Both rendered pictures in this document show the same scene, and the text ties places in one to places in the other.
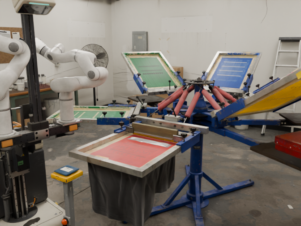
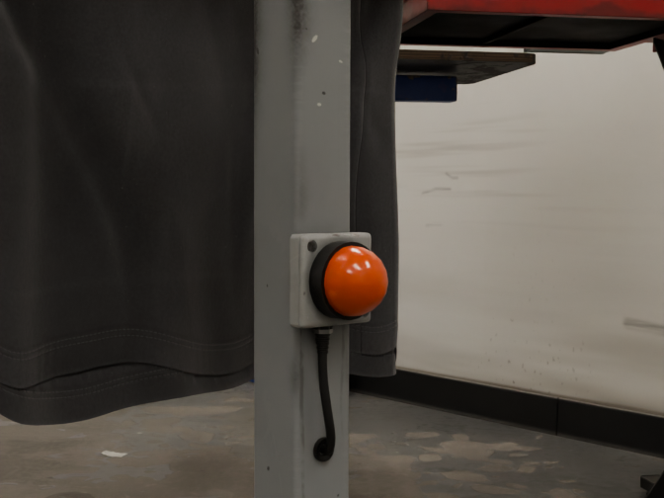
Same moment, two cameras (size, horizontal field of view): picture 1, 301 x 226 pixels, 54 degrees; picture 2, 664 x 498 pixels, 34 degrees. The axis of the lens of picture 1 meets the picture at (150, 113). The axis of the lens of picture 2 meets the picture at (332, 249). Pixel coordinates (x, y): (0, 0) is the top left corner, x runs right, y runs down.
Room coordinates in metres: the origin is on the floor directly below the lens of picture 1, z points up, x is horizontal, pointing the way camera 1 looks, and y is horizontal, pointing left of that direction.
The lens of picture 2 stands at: (1.39, 1.06, 0.70)
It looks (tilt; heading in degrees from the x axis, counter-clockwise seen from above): 3 degrees down; 287
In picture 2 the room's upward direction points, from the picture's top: straight up
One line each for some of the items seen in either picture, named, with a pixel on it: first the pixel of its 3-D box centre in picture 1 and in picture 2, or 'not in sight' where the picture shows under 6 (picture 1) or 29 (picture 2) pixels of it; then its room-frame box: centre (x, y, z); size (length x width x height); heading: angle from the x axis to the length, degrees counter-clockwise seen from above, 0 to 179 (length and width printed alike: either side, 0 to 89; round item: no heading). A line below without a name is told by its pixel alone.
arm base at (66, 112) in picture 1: (65, 110); not in sight; (2.06, 0.61, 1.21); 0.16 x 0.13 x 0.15; 47
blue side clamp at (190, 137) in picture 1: (188, 141); not in sight; (2.05, -0.28, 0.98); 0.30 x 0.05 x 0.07; 148
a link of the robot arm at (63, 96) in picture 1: (64, 88); not in sight; (2.04, 0.60, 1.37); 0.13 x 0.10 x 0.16; 160
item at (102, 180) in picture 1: (113, 191); (206, 145); (1.75, 0.24, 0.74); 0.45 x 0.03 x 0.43; 58
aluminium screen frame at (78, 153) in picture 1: (139, 145); not in sight; (2.00, 0.08, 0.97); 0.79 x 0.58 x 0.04; 148
